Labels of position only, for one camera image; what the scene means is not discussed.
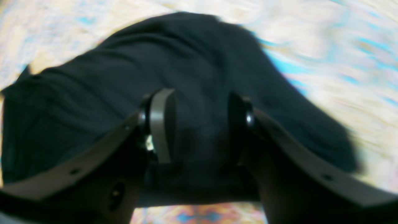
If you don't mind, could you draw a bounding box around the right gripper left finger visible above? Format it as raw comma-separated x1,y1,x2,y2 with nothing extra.
1,88,176,224

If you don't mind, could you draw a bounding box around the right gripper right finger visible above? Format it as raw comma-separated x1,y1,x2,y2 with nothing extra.
228,93,398,224

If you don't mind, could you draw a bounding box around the black t-shirt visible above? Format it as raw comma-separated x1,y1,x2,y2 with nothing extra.
2,12,358,207

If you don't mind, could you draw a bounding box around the patterned colourful tablecloth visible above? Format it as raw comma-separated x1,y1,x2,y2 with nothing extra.
0,0,398,224

